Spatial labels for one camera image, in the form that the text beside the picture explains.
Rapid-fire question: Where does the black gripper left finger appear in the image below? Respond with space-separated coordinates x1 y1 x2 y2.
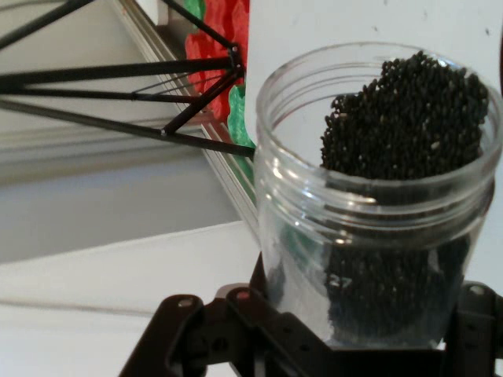
117 251 339 377

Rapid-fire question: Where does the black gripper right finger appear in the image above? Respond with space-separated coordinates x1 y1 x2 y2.
443 282 503 377

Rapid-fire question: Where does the clear jar with black seeds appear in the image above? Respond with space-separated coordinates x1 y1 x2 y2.
253 42 503 350

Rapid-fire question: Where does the green foam block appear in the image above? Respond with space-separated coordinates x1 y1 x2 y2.
226 84 257 185
181 0 207 20

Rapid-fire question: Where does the black tripod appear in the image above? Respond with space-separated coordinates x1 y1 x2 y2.
0 0 256 160

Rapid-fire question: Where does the aluminium wall rail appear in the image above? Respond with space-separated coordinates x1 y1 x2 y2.
105 0 260 236

